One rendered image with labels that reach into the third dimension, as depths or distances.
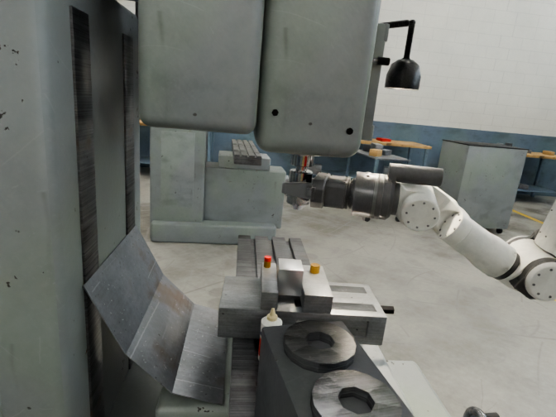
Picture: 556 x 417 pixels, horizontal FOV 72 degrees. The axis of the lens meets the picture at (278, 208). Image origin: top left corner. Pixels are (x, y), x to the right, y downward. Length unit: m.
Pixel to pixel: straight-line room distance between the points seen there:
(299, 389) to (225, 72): 0.46
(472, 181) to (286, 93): 4.65
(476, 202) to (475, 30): 4.00
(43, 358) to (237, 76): 0.53
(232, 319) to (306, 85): 0.48
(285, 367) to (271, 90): 0.42
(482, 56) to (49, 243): 8.23
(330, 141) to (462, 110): 7.70
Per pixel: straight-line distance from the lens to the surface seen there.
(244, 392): 0.73
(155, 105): 0.65
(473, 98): 8.44
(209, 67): 0.64
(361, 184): 0.74
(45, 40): 0.60
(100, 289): 0.76
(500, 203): 5.56
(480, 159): 5.22
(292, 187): 0.75
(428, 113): 8.04
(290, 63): 0.66
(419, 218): 0.73
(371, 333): 0.87
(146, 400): 1.02
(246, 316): 0.82
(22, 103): 0.60
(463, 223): 0.79
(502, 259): 0.83
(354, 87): 0.68
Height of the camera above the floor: 1.40
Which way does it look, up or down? 16 degrees down
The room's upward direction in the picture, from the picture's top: 5 degrees clockwise
